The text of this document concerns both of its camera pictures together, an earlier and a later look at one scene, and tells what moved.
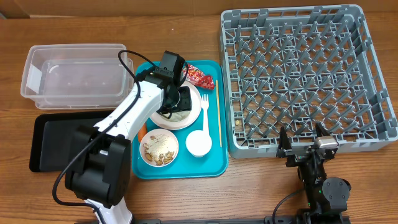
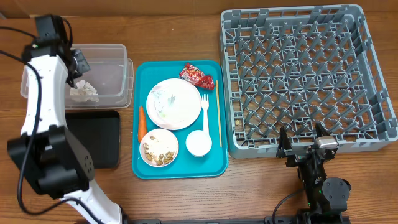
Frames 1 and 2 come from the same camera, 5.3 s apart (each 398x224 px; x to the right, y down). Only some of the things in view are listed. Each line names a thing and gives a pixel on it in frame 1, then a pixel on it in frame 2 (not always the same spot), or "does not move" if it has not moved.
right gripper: x=286 y=145 does not move
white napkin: x=176 y=116 → x=84 y=91
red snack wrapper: x=196 y=78 does not move
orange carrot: x=142 y=132 does not move
